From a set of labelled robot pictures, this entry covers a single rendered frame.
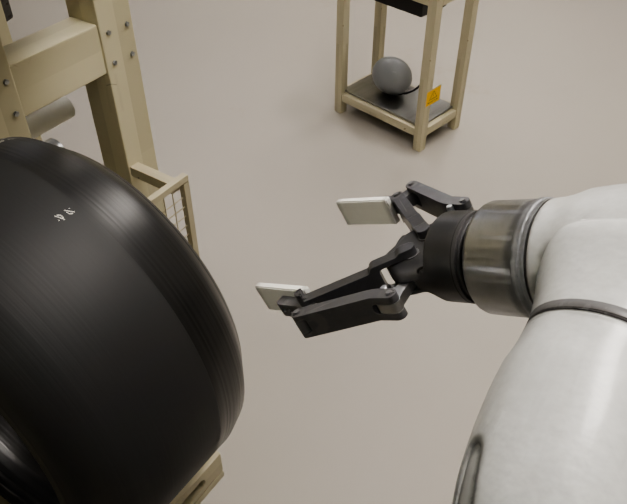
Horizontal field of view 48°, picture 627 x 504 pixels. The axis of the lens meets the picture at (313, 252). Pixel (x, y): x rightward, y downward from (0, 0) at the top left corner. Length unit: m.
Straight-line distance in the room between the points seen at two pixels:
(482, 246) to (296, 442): 1.92
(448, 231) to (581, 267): 0.13
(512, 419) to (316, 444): 2.01
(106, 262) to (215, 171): 2.67
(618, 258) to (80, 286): 0.61
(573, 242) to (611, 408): 0.12
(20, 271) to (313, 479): 1.61
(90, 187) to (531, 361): 0.66
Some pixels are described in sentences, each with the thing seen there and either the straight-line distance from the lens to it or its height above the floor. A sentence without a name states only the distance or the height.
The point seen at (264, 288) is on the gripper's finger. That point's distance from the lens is 0.66.
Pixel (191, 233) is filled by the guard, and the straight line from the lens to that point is 1.87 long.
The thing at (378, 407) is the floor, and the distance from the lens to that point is 2.49.
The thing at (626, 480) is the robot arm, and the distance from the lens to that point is 0.39.
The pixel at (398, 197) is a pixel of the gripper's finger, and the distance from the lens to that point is 0.69.
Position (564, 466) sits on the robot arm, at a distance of 0.38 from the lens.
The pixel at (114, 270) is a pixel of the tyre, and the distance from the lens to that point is 0.88.
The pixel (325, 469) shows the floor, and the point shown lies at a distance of 2.34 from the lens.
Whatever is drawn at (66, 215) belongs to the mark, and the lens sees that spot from 0.91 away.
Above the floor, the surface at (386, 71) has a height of 0.30.
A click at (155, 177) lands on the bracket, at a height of 0.98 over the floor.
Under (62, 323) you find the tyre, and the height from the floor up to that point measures 1.42.
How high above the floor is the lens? 2.00
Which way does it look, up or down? 42 degrees down
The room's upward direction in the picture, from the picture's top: straight up
